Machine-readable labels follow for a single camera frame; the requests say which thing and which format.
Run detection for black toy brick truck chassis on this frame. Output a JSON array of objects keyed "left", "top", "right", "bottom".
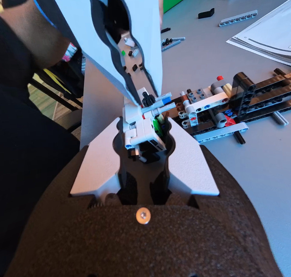
[{"left": 172, "top": 68, "right": 291, "bottom": 145}]

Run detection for short grey toy axle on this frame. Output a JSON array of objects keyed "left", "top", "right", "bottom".
[{"left": 272, "top": 111, "right": 289, "bottom": 125}]

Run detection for small black toy gear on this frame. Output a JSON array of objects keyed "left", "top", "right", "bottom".
[{"left": 142, "top": 91, "right": 156, "bottom": 107}]

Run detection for person's left hand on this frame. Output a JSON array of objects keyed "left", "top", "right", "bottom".
[{"left": 158, "top": 0, "right": 164, "bottom": 30}]

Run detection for white toy brick cab assembly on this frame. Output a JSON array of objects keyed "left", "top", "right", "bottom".
[{"left": 122, "top": 87, "right": 176, "bottom": 164}]

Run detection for blue wristband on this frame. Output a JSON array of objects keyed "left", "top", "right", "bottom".
[{"left": 32, "top": 0, "right": 57, "bottom": 29}]

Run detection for floral print cloth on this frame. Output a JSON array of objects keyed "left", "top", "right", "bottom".
[{"left": 62, "top": 43, "right": 78, "bottom": 62}]

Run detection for open instruction booklet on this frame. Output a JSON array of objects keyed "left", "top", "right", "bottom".
[{"left": 226, "top": 0, "right": 291, "bottom": 66}]

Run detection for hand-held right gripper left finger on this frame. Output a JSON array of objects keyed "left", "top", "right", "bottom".
[{"left": 70, "top": 116, "right": 124, "bottom": 204}]

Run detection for small black angled toy piece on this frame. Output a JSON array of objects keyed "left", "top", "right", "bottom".
[{"left": 198, "top": 8, "right": 215, "bottom": 19}]

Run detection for scatter of small dark toy pieces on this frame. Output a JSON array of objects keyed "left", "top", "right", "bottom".
[{"left": 122, "top": 27, "right": 186, "bottom": 78}]

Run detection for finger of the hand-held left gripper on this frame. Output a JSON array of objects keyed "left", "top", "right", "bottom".
[
  {"left": 109, "top": 0, "right": 163, "bottom": 98},
  {"left": 51, "top": 0, "right": 142, "bottom": 107}
]

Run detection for grey toy beam with holes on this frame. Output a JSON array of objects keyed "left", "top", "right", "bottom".
[{"left": 219, "top": 10, "right": 258, "bottom": 27}]

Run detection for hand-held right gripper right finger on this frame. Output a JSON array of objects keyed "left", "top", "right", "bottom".
[{"left": 167, "top": 117, "right": 220, "bottom": 196}]

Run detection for person's left forearm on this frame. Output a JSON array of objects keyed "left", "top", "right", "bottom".
[{"left": 0, "top": 0, "right": 75, "bottom": 69}]

